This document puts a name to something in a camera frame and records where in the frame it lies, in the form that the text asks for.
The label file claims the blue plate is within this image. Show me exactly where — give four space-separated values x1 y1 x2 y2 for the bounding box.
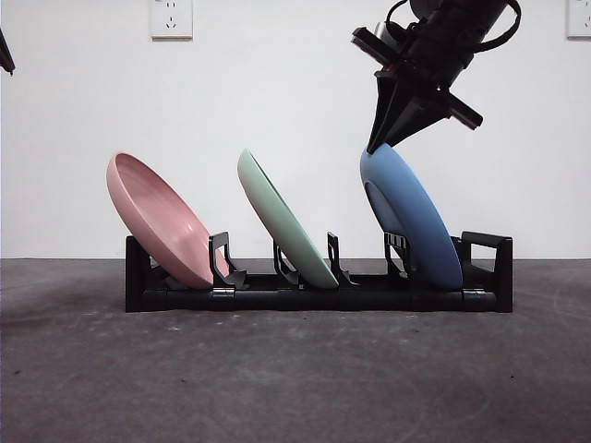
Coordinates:
358 141 464 292

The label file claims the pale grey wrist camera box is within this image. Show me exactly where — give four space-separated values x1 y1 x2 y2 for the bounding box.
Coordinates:
372 21 396 48

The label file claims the pink plate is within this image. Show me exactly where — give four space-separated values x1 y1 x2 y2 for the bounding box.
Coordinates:
105 150 231 290

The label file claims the black plate rack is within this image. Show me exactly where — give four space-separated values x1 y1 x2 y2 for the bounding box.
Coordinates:
125 230 514 315

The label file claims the green plate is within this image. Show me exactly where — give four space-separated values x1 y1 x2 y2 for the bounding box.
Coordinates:
236 147 341 291

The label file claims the white wall socket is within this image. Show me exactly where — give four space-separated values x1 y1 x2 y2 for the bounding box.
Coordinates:
566 0 591 39
151 0 194 41

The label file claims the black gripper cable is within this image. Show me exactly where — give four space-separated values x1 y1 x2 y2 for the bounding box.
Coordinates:
470 0 522 53
385 0 419 36

